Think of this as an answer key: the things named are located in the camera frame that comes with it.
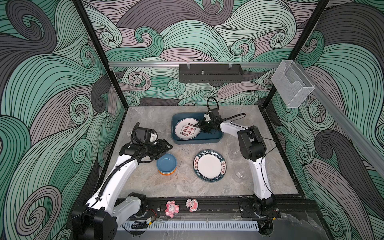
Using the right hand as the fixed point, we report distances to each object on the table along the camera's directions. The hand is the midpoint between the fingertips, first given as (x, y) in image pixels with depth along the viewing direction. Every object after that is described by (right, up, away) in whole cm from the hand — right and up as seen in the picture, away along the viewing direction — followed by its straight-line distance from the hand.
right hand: (195, 125), depth 103 cm
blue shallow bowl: (-17, -22, -18) cm, 33 cm away
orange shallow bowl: (-16, -26, -22) cm, 38 cm away
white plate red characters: (-7, -3, +1) cm, 8 cm away
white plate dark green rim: (+8, -23, -17) cm, 29 cm away
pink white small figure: (-3, -38, -30) cm, 49 cm away
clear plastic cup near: (+25, -25, -23) cm, 42 cm away
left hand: (-14, -11, -26) cm, 32 cm away
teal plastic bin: (+6, -8, -6) cm, 11 cm away
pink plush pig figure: (-13, -39, -32) cm, 52 cm away
